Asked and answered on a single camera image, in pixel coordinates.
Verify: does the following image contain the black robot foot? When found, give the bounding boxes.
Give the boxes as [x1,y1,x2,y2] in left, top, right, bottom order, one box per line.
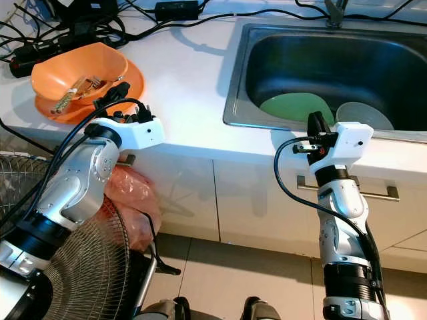
[140,298,191,320]
[244,297,288,320]

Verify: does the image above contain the black robot left foot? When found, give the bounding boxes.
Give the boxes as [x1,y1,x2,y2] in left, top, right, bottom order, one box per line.
[140,298,191,320]

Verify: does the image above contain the black power adapter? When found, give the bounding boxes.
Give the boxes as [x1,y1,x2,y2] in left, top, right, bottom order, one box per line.
[155,0,201,21]

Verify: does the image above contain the silver kitchen faucet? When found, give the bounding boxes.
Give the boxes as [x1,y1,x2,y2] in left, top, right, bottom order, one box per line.
[324,0,351,29]

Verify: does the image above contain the orange plastic bowl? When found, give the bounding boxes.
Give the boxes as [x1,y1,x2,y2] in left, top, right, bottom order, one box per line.
[31,42,129,104]

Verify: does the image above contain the black electronic device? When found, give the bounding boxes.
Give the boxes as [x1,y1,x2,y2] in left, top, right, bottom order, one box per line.
[50,0,111,24]

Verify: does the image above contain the black power strip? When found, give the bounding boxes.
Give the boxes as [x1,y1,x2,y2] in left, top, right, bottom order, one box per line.
[10,37,107,77]

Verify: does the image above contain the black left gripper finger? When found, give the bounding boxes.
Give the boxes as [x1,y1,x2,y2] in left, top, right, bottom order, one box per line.
[95,81,131,111]

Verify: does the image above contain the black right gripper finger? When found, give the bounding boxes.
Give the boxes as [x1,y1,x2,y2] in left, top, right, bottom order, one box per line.
[307,111,330,137]

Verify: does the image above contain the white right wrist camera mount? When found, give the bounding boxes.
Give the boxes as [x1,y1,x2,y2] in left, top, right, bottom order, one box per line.
[324,122,373,174]

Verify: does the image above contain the green plate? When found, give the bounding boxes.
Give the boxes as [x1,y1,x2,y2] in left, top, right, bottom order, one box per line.
[260,92,334,123]

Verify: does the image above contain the red plastic bag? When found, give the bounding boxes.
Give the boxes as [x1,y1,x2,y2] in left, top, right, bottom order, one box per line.
[100,163,164,254]

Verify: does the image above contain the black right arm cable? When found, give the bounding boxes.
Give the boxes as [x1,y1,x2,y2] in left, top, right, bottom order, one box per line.
[274,137,388,307]

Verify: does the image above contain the white drawer front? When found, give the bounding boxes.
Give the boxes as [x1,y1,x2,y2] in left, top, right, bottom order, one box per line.
[219,163,427,267]

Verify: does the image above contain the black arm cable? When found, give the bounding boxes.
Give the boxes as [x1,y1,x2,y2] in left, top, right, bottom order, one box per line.
[274,137,388,307]
[0,98,154,267]

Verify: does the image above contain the white cabinet door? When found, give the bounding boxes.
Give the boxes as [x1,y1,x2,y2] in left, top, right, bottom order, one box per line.
[153,160,221,242]

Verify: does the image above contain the wooden chopstick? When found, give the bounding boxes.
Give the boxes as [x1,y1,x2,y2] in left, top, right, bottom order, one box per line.
[50,75,91,115]

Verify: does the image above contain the black robot right foot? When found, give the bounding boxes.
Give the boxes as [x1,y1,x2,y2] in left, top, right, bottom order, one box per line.
[244,297,288,320]

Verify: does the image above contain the stainless steel sink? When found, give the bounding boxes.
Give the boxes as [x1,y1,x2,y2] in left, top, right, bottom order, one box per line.
[224,23,427,142]

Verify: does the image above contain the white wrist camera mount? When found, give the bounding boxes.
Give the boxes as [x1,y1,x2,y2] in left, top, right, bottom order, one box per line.
[324,122,373,174]
[100,119,165,151]

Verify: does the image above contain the pale grey plate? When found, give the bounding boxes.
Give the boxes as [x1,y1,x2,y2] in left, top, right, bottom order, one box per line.
[336,101,394,131]

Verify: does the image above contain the silver drawer handle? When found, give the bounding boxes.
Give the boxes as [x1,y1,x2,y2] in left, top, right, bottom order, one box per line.
[297,175,400,201]

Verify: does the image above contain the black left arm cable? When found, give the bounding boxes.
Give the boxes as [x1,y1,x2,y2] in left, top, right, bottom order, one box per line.
[0,98,154,267]

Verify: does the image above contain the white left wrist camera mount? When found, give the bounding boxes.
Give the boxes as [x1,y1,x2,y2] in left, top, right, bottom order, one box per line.
[100,119,165,151]

